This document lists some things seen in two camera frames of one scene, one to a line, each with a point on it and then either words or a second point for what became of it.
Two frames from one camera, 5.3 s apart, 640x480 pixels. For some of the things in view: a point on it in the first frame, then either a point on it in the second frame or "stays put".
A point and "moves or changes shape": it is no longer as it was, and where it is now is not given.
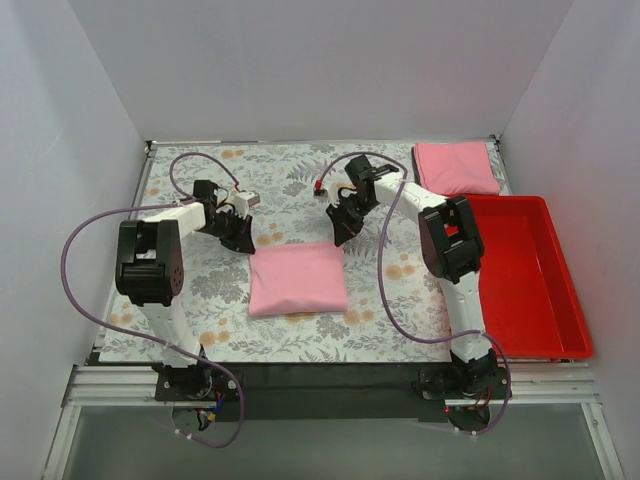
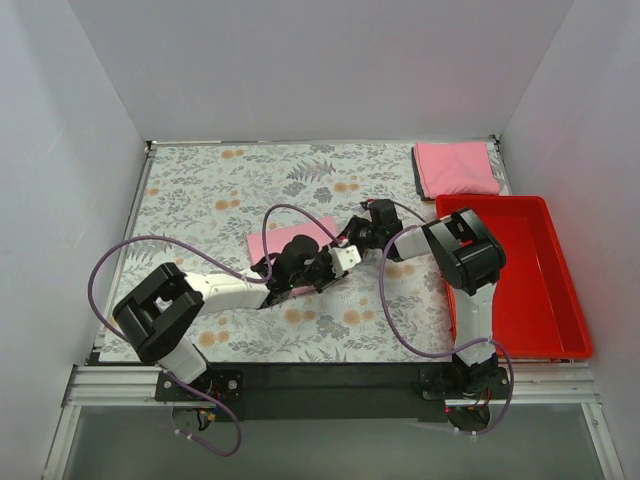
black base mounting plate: (332, 392) stays put
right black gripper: (347, 215) to (353, 233)
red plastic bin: (530, 307) stays put
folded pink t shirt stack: (456, 168) stays put
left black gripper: (232, 228) to (325, 270)
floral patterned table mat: (281, 252) stays put
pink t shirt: (297, 278) moves or changes shape
